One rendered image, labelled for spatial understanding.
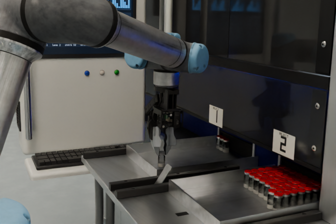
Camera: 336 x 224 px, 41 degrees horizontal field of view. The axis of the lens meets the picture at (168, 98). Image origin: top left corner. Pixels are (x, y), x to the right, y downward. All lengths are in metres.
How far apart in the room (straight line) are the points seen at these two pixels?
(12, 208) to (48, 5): 0.35
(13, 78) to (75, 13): 0.18
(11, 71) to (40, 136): 0.91
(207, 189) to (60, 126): 0.76
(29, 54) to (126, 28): 0.19
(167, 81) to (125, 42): 0.38
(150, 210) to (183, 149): 0.50
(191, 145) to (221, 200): 0.46
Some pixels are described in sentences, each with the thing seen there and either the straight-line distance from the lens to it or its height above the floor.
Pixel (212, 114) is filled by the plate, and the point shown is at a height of 1.02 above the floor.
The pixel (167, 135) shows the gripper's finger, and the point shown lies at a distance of 1.35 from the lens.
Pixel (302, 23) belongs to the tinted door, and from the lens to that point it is 1.12.
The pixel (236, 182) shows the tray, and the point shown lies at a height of 0.88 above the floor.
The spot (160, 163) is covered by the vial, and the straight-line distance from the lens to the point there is 1.36.
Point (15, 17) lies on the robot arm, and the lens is 0.87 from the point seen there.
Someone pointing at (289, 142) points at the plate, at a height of 1.03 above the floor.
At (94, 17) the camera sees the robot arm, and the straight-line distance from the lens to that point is 0.83.
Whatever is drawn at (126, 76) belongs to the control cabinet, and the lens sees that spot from 1.81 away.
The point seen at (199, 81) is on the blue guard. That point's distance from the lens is 1.53.
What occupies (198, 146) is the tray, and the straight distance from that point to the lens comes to 1.59.
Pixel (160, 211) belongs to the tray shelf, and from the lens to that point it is 1.09.
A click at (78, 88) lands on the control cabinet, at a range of 1.76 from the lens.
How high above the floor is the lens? 1.34
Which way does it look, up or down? 10 degrees down
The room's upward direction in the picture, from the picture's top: 1 degrees clockwise
